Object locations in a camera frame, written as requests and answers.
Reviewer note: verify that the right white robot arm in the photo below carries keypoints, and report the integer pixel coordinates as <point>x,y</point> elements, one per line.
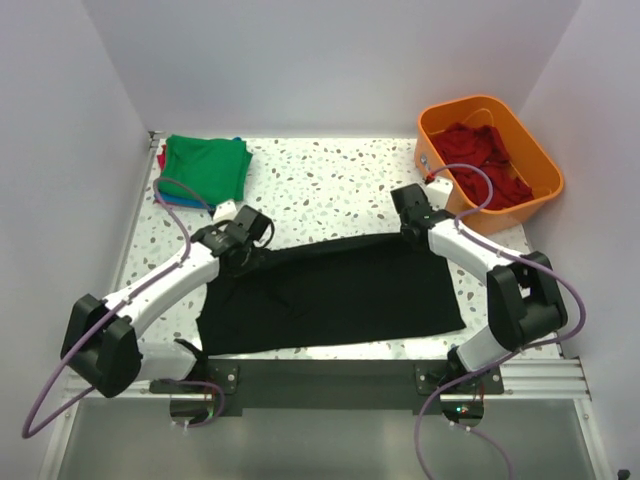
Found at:
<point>524,303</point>

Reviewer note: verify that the aluminium front rail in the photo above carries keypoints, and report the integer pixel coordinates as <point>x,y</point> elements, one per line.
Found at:
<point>521,379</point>

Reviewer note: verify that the red t-shirts in bin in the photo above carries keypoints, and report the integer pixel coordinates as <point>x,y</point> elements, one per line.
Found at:
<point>483,148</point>

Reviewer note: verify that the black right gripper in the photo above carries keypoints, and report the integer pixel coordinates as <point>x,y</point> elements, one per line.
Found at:
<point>431,207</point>

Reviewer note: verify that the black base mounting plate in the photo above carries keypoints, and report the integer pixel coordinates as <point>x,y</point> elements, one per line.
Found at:
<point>312,384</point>

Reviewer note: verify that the green folded t-shirt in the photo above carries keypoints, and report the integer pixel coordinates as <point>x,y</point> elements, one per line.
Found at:
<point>207,167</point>

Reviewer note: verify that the orange plastic bin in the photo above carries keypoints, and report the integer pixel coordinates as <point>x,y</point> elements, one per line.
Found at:
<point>470,186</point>

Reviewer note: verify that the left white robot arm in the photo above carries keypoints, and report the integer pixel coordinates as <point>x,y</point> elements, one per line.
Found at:
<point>103,341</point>

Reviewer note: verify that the black t-shirt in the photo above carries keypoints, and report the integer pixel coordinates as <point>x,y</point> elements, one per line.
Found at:
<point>352,290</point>

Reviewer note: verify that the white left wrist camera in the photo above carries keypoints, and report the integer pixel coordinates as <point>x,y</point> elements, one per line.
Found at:
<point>226,210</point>

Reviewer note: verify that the blue folded t-shirt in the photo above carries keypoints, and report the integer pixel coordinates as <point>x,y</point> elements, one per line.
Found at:
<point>175,200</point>

